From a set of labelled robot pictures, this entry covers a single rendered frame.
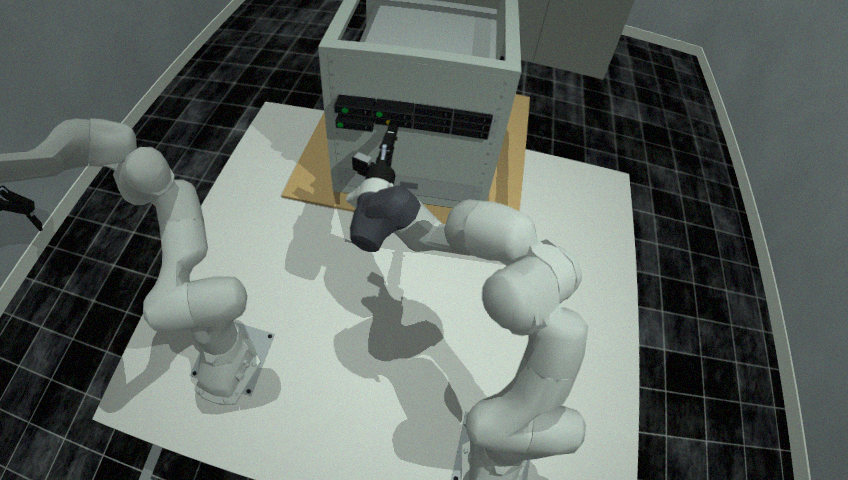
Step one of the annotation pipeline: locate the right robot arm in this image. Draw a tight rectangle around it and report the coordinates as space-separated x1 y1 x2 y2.
346 178 588 480

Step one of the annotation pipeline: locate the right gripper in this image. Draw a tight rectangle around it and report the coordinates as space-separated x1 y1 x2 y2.
365 121 399 186

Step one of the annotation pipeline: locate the tan wooden board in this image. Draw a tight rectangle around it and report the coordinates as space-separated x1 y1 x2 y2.
281 94 530 224

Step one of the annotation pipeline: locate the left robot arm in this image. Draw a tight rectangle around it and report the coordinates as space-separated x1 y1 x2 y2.
0 119 261 405

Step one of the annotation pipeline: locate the grey metal rack frame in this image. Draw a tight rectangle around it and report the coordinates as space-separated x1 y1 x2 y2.
318 0 521 208

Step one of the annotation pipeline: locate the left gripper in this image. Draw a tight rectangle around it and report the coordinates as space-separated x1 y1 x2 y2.
0 186 43 231

